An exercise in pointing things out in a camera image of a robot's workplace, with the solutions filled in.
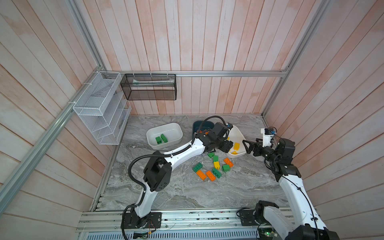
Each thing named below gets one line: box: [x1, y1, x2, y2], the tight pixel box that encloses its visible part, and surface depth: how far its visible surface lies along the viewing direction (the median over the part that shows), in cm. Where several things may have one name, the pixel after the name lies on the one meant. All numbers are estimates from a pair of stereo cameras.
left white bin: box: [146, 122, 183, 150], surface depth 107 cm
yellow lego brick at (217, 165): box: [213, 161, 221, 170], surface depth 92 cm
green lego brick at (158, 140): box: [155, 136, 163, 145], surface depth 105 cm
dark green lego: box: [192, 162, 203, 173], surface depth 92 cm
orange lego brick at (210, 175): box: [206, 170, 216, 182], surface depth 90 cm
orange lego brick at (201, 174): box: [196, 169, 207, 181], surface depth 90 cm
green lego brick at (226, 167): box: [222, 164, 231, 172], surface depth 92 cm
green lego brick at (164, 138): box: [160, 133, 168, 143], surface depth 106 cm
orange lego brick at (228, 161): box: [223, 157, 234, 168], surface depth 97 cm
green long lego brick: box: [212, 167, 222, 179], surface depth 90 cm
